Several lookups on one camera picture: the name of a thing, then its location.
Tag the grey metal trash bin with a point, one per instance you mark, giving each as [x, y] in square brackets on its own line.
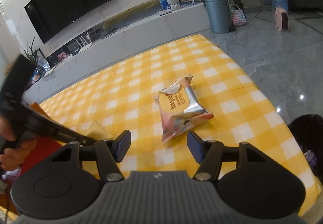
[219, 15]

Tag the pink wet wipes packet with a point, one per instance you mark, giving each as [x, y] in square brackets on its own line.
[180, 110]

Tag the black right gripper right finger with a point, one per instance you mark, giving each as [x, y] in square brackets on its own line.
[208, 154]

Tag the orange open storage box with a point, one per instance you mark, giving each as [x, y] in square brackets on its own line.
[36, 107]

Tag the person's left hand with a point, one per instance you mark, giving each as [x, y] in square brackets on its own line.
[12, 158]

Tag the woven pastel basket bag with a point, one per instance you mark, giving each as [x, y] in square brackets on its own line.
[237, 15]

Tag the green potted plant in vase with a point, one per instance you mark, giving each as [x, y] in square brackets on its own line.
[36, 56]

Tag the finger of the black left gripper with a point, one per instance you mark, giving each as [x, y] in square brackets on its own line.
[63, 132]

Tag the white marble tv bench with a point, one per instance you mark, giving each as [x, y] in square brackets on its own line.
[129, 41]

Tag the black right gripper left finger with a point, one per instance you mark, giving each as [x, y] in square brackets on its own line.
[109, 153]

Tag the white wifi router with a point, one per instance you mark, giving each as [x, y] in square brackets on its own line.
[84, 42]

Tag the pink small heater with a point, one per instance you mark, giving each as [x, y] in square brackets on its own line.
[281, 19]

